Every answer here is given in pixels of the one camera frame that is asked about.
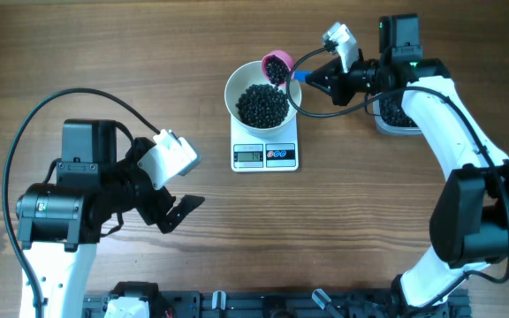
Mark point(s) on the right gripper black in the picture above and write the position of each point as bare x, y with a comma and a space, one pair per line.
335, 82

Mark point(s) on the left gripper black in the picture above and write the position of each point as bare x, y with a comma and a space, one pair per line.
155, 210

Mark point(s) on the black beans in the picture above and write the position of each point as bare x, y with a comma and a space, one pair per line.
262, 106
392, 113
276, 70

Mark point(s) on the pink scoop blue handle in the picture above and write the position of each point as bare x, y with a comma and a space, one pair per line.
297, 75

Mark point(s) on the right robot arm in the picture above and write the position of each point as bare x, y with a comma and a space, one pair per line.
469, 228

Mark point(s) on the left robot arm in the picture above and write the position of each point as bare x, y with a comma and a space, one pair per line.
60, 224

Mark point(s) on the black beans in bowl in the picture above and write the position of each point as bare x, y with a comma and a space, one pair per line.
262, 106

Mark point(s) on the white bowl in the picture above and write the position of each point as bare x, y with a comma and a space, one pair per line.
245, 76

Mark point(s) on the white digital kitchen scale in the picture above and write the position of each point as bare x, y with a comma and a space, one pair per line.
274, 152

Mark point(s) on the clear plastic container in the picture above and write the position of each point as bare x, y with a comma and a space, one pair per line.
384, 128

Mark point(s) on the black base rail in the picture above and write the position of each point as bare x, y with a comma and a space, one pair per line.
146, 300

